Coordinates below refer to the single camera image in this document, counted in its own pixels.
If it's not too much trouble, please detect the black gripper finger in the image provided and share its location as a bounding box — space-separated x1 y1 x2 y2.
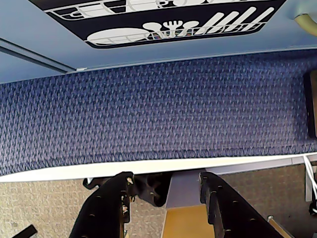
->
70 171 135 238
199 172 295 238

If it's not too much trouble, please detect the yellow wooden board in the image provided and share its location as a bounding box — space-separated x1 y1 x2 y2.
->
160 204 216 238

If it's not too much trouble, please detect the black flat bar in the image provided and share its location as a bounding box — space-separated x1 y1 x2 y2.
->
11 224 38 238

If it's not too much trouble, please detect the dark box on floor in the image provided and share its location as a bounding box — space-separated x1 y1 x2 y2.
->
303 70 317 139

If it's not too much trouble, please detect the blue freezer door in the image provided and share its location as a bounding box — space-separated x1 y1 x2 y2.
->
0 44 69 84

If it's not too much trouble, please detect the dishwasher door with rack print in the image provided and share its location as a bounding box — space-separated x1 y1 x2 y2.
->
0 0 317 73

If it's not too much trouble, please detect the blue wooden toy kitchen unit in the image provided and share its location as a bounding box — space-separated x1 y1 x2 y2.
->
0 0 317 84

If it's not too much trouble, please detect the white cable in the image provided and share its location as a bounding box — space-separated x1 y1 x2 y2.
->
302 155 317 200

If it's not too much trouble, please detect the gold dishwasher door handle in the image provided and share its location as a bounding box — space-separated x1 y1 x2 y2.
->
294 13 317 36

